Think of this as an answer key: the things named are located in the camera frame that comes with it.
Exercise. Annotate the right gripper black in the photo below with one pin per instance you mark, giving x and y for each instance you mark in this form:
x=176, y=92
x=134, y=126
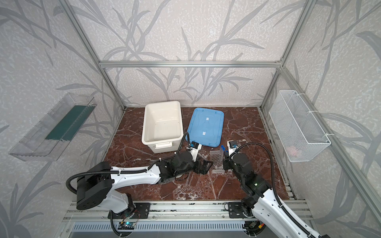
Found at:
x=227, y=162

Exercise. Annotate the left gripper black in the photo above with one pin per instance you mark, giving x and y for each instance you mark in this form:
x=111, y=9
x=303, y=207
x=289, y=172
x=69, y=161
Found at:
x=199, y=166

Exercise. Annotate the clear plastic test tube rack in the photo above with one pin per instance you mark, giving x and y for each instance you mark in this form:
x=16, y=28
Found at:
x=217, y=157

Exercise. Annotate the white plastic storage bin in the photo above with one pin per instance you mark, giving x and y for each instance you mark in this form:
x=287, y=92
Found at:
x=162, y=126

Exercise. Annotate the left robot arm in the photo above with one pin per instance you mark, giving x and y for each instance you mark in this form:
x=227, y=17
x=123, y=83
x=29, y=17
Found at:
x=99, y=186

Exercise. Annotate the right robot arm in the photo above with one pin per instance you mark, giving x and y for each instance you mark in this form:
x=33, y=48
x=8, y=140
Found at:
x=263, y=204

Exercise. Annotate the blue plastic bin lid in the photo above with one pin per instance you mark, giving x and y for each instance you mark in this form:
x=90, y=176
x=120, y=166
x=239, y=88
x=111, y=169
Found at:
x=206, y=126

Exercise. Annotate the pink object in basket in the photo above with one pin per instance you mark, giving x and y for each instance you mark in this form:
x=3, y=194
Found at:
x=293, y=151

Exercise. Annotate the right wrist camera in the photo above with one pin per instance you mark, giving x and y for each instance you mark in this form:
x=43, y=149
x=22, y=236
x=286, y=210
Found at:
x=232, y=147

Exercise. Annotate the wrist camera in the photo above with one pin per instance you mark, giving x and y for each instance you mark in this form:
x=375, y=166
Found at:
x=232, y=147
x=194, y=148

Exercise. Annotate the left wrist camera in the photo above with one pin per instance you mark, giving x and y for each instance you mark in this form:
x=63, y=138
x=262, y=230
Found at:
x=194, y=148

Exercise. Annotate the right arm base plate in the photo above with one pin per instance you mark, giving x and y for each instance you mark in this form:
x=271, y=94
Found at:
x=236, y=210

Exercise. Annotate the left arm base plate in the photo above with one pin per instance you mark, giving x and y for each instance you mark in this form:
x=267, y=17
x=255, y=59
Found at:
x=140, y=211

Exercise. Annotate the white wire mesh basket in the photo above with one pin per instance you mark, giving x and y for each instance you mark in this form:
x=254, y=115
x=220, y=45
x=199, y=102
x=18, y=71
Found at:
x=297, y=126

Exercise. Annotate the aluminium frame rail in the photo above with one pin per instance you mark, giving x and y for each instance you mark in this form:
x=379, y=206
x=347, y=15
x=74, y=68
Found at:
x=160, y=64

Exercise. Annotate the clear acrylic wall shelf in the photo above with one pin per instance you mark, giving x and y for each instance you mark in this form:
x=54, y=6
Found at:
x=51, y=136

